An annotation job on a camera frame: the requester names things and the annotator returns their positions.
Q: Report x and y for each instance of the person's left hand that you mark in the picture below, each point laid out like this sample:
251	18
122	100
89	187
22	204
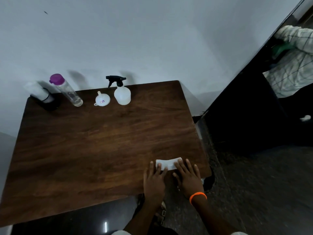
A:
154	186

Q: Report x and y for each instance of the black trash bin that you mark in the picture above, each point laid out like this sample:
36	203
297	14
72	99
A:
209	181

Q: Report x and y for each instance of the purple bottle cap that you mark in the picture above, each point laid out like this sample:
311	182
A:
57	79

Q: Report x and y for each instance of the white folded tissue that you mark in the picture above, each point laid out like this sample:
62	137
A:
38	91

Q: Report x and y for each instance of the person's right plaid sleeve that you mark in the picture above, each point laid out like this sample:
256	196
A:
238	233

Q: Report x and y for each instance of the white plastic funnel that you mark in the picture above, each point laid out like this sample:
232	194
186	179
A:
102	99

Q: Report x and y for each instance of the white wiping tissue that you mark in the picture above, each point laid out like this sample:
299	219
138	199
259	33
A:
168	162

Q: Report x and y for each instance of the green cloth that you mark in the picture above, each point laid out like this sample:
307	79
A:
282	50

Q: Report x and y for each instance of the person's plaid sleeve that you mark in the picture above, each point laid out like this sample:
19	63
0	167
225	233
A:
238	233
121	233

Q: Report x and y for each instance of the black round holder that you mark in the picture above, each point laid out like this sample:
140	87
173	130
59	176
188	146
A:
52	106

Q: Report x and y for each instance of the person's right forearm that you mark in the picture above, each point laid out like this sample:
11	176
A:
212	217

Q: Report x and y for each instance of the person's left plaid sleeve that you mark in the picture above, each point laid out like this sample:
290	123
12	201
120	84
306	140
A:
121	233

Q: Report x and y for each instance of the clear bottle with purple cap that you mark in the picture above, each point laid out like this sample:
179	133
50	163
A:
71	95

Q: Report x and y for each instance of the person's left forearm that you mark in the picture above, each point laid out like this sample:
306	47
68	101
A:
144	220

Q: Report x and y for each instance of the person's right hand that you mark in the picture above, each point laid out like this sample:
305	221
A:
189	181

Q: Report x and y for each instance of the small white object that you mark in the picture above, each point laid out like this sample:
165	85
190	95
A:
305	118

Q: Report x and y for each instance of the black spray head with tube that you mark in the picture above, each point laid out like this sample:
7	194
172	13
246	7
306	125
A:
115	79

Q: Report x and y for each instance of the dark wooden table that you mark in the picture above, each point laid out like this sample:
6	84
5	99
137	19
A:
97	144

